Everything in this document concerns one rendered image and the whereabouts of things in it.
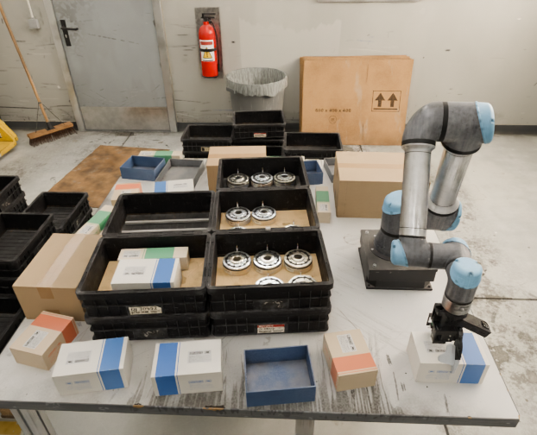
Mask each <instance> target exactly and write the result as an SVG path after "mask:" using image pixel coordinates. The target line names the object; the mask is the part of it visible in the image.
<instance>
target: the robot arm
mask: <svg viewBox="0 0 537 435"><path fill-rule="evenodd" d="M494 129H495V115H494V110H493V107H492V106H491V104H489V103H481V102H478V101H476V102H443V101H434V102H431V103H428V104H425V105H423V106H422V107H421V108H419V109H418V110H417V111H416V112H415V113H414V114H413V115H412V116H411V118H410V119H409V121H408V123H407V125H406V128H405V129H404V132H403V135H402V139H401V148H402V149H403V150H404V152H405V153H404V166H403V179H402V190H400V191H394V192H391V193H390V194H388V195H387V196H386V197H385V199H384V202H383V206H382V220H381V227H380V230H379V231H378V232H377V234H376V236H375V239H374V247H375V249H376V250H377V251H378V252H379V253H380V254H382V255H385V256H388V257H390V260H391V262H392V263H393V264H394V265H397V266H404V267H416V268H434V269H444V270H445V272H446V275H447V283H446V287H445V291H444V295H443V298H442V301H441V303H434V307H433V312H429V315H428V319H427V322H426V325H430V326H428V327H427V328H431V332H432V333H431V336H430V337H431V339H432V343H433V344H445V342H451V341H455V342H454V344H448V345H447V346H446V347H445V352H444V353H442V354H440V355H439V356H438V360H439V361H440V362H441V363H446V364H449V365H451V366H452V368H451V374H454V372H455V371H456V369H457V367H458V365H459V362H460V360H461V356H462V351H463V335H464V331H463V328H465V329H467V330H469V331H472V332H474V333H476V334H478V335H480V336H482V337H487V336H488V335H489V334H490V333H491V331H490V327H489V325H488V324H487V322H486V321H484V320H482V319H480V318H477V317H475V316H473V315H471V314H469V313H468V312H469V311H470V309H471V304H472V301H473V300H474V297H475V294H476V291H477V288H478V285H479V284H480V281H481V279H482V273H483V269H482V266H481V265H480V264H478V263H477V261H475V260H473V259H472V258H471V251H470V249H469V247H468V245H467V243H466V241H464V240H463V239H461V238H458V237H452V238H449V239H446V240H444V242H442V243H427V242H426V230H440V231H452V230H455V229H456V228H457V227H458V225H459V222H460V219H461V216H462V204H461V202H460V201H459V200H458V193H459V190H460V187H461V185H462V183H463V180H464V176H465V174H466V171H467V168H468V166H469V164H470V161H471V157H472V155H473V154H475V153H476V152H478V151H479V149H480V148H481V146H482V144H483V143H484V144H487V143H491V141H492V139H493V135H494ZM436 142H441V145H442V147H443V148H444V149H443V153H442V155H441V159H440V162H439V167H438V170H437V173H436V176H435V180H434V182H433V188H432V191H430V192H429V183H430V170H431V156H432V151H433V150H434V149H435V148H436ZM429 318H431V320H432V322H428V321H429Z"/></svg>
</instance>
